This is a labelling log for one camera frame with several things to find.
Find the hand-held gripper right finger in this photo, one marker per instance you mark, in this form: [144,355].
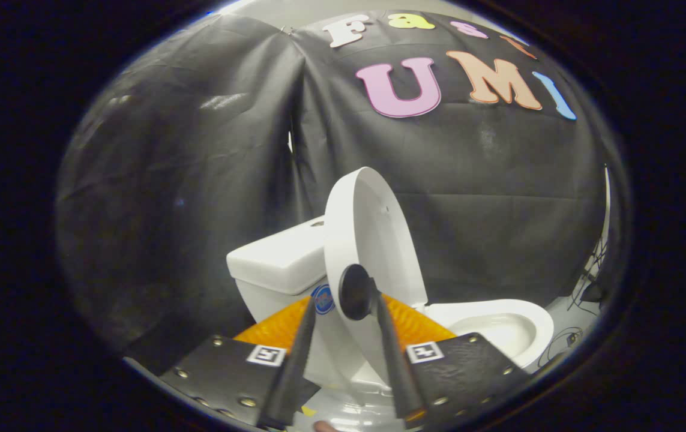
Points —
[397,372]

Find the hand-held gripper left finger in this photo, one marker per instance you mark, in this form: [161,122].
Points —
[294,372]

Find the white toilet lid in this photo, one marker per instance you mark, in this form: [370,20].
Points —
[373,240]

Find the white toilet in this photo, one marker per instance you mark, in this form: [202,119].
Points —
[276,264]

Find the white toilet seat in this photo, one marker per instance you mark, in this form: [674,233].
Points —
[538,327]

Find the black backdrop cloth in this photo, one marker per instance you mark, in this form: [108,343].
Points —
[198,198]

